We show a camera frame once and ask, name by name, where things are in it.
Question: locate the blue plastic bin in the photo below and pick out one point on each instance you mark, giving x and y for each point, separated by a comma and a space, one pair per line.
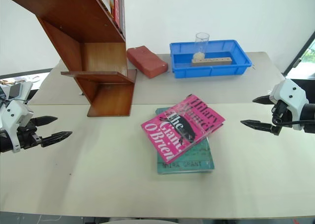
211, 70

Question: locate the clear plastic cup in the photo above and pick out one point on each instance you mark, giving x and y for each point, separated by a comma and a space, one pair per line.
202, 43

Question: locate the black window frame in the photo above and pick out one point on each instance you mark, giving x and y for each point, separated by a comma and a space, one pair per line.
299, 51

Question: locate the wooden block with holes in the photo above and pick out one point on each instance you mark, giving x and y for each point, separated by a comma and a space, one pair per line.
211, 61

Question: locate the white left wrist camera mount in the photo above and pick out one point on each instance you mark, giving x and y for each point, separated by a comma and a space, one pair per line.
13, 115

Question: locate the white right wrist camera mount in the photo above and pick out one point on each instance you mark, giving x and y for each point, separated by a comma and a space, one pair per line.
291, 93

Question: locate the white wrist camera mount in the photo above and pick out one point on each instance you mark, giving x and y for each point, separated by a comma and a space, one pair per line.
13, 115
291, 93

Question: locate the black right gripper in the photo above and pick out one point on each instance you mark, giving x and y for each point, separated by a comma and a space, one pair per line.
280, 109

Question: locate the white crumbly lump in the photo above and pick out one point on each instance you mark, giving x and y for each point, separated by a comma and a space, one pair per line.
198, 55

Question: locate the red spine book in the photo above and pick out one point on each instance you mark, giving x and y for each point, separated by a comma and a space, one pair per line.
117, 5

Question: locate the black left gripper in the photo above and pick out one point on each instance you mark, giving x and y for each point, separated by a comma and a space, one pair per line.
25, 136

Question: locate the red brick block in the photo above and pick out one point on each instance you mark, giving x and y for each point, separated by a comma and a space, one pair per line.
147, 60

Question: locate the brown wooden bookshelf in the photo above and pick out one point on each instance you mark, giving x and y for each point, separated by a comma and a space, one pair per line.
103, 56

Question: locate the pink Hilary Mantel book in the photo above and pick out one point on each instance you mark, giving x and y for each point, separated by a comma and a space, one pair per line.
179, 128

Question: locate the teal Mira Grant book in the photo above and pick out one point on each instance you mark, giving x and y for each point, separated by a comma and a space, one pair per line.
187, 163

